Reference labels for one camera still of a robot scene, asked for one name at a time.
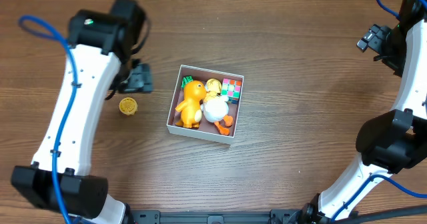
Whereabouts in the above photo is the yellow round disc toy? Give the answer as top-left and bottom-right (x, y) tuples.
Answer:
(119, 97), (138, 115)

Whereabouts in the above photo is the green round disc toy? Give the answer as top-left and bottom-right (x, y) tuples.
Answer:
(181, 75), (193, 89)

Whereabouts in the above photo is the orange toy dinosaur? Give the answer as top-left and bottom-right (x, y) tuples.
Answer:
(175, 81), (207, 129)

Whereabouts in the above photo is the white plush duck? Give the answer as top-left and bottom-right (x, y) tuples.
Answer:
(201, 79), (234, 135)

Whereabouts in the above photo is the white box pink interior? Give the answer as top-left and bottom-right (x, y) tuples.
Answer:
(166, 65), (244, 144)

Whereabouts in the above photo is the multicoloured puzzle cube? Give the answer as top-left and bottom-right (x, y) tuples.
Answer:
(220, 79), (242, 104)

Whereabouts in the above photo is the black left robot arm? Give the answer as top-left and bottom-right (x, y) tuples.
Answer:
(11, 0), (153, 223)

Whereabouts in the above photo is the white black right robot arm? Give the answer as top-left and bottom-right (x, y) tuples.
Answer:
(298, 0), (426, 223)

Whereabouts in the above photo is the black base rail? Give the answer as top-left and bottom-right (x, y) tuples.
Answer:
(132, 209), (302, 224)

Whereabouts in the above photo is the black thick cable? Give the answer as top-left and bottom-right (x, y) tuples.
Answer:
(333, 204), (427, 224)

